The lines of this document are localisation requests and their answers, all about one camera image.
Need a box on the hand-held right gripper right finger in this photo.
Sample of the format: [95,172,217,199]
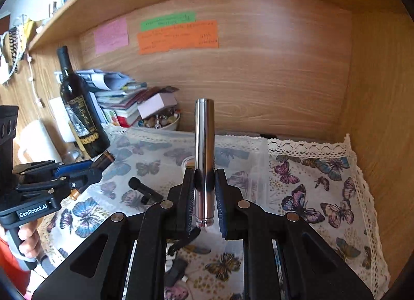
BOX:
[215,168,376,300]

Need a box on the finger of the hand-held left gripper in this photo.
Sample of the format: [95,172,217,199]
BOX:
[12,159,95,178]
[16,167,105,198]

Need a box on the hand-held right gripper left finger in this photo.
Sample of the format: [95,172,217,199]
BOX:
[32,168,196,300]

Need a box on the small brown bottle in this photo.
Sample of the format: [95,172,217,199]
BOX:
[92,150,116,173]

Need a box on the shiny metal cylinder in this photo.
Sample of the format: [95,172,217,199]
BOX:
[195,97,216,228]

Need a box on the person's left forearm red sleeve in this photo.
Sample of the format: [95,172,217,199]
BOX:
[0,226,34,300]

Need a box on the person's left hand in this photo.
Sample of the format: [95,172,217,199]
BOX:
[18,219,43,259]

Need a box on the white mug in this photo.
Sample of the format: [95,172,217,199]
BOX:
[17,120,63,165]

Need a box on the small black microphone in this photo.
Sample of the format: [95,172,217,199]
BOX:
[128,177,164,205]

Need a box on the dark wine bottle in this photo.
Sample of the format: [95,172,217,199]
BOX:
[57,45,111,159]

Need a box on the bowl of small trinkets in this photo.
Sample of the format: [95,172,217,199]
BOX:
[138,108,182,131]

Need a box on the stack of books and papers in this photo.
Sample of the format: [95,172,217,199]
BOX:
[54,69,150,127]

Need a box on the butterfly printed lace cloth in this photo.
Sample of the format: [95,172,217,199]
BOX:
[41,125,393,300]

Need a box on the small white box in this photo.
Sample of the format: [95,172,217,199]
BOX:
[138,93,178,120]

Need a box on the hair brush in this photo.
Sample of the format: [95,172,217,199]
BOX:
[6,26,21,63]

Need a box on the pink sticky note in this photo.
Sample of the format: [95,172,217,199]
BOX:
[93,17,129,55]

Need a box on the orange sticky note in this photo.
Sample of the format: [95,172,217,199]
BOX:
[137,20,219,56]

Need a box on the green sticky note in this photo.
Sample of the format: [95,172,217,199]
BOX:
[140,11,197,32]

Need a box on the white cable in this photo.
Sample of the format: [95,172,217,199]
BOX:
[26,56,45,108]

